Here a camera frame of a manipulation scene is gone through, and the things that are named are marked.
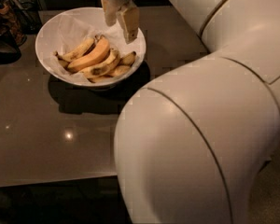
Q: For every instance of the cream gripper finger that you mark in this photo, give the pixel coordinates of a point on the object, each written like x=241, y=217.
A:
x=110, y=12
x=128, y=18

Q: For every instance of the long spotted banana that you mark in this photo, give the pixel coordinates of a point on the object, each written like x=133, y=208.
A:
x=104, y=67

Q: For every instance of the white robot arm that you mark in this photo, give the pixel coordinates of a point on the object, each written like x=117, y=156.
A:
x=189, y=144

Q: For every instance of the large orange-yellow banana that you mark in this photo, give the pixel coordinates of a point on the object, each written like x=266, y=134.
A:
x=96, y=56

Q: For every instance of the small right banana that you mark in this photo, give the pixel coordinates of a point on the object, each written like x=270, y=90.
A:
x=128, y=59

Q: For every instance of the small banana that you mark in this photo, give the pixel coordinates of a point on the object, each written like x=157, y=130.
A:
x=128, y=59
x=63, y=63

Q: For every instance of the white paper bowl liner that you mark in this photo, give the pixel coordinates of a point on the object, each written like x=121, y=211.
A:
x=71, y=28

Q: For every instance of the white bowl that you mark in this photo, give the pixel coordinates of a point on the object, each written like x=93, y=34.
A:
x=53, y=31

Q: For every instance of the upper left spotted banana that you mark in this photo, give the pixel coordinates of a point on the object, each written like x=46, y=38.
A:
x=77, y=52

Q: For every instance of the lower right banana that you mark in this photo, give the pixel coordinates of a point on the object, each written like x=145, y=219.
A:
x=119, y=70

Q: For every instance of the small left banana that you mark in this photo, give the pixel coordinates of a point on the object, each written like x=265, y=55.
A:
x=63, y=63

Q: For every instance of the patterned brown jar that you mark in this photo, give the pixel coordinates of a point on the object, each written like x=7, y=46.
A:
x=9, y=18

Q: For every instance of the black kettle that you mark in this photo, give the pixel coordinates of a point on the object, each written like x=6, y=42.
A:
x=9, y=50

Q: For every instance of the black wire basket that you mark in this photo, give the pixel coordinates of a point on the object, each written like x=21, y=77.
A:
x=29, y=18

